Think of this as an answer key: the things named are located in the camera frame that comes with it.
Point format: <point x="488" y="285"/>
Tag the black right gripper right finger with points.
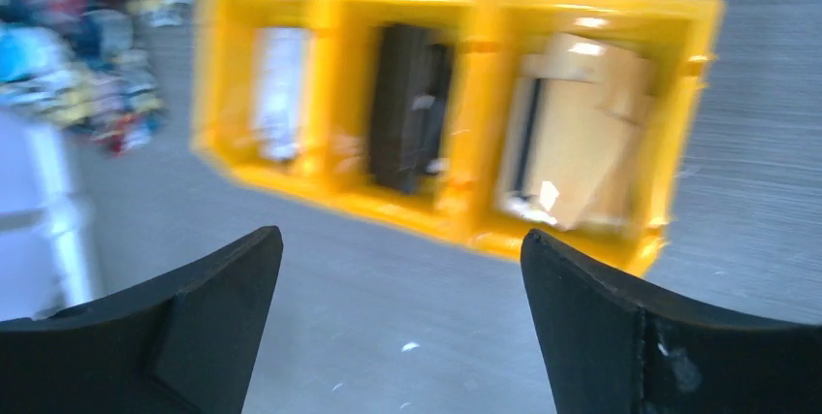
<point x="615" y="343"/>

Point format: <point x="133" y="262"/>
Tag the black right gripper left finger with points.
<point x="185" y="341"/>

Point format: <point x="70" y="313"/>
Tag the stack of gold cards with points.
<point x="577" y="115"/>

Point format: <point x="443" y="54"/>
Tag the yellow bin with silver cards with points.
<point x="224" y="84"/>

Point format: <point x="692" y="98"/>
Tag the stack of silver cards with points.
<point x="278" y="94"/>

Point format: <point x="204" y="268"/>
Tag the yellow bin with gold cards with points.
<point x="678" y="35"/>

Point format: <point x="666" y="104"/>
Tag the stack of black cards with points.
<point x="410" y="98"/>

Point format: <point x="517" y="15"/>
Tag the comic print shorts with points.
<point x="82" y="66"/>

